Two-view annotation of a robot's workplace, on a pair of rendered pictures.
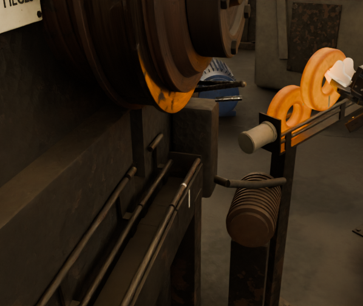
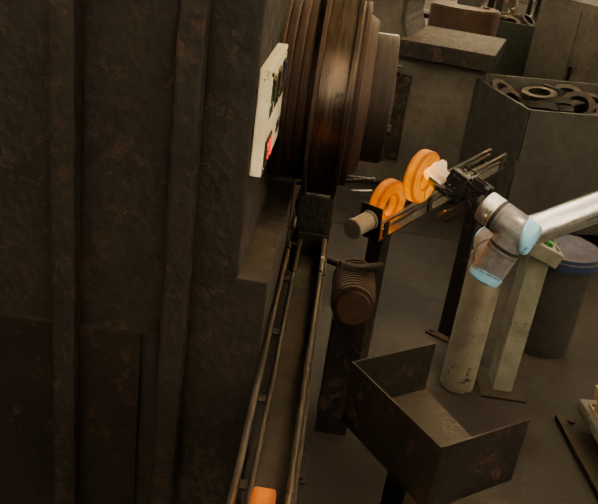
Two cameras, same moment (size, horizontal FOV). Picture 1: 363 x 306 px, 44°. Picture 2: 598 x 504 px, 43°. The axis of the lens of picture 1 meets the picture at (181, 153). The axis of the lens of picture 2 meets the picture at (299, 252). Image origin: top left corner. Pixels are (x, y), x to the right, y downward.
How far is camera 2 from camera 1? 1.00 m
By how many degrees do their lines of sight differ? 14
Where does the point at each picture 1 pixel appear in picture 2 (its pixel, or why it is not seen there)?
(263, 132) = (367, 220)
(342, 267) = not seen: hidden behind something
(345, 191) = (416, 293)
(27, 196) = (272, 249)
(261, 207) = (365, 287)
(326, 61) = (426, 161)
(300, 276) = not seen: hidden behind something
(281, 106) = (382, 197)
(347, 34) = (416, 110)
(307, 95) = (409, 189)
